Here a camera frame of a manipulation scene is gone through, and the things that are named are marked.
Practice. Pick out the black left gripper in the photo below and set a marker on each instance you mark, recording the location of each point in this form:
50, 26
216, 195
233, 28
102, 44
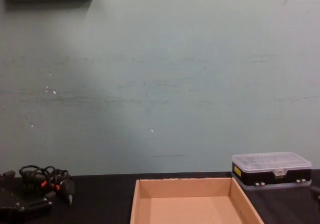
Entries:
11, 199

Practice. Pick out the clear plastic case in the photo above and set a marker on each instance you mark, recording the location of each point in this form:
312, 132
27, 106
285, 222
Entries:
271, 170

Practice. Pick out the black table cloth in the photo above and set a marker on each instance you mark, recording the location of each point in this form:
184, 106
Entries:
105, 199

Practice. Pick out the shallow brown cardboard tray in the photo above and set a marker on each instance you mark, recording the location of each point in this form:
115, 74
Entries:
190, 209

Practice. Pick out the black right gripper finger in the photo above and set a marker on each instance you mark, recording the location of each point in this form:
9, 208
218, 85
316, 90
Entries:
318, 198
315, 189

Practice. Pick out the black power plug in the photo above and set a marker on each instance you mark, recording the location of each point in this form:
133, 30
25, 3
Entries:
9, 174

